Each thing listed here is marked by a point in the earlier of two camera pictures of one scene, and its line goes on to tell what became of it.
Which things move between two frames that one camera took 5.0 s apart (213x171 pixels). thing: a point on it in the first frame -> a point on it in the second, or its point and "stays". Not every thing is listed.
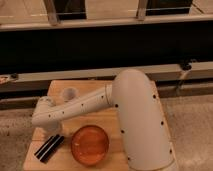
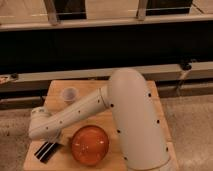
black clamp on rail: (186, 64) stays
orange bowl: (90, 144) stays
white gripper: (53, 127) -> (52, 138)
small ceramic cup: (69, 94) stays
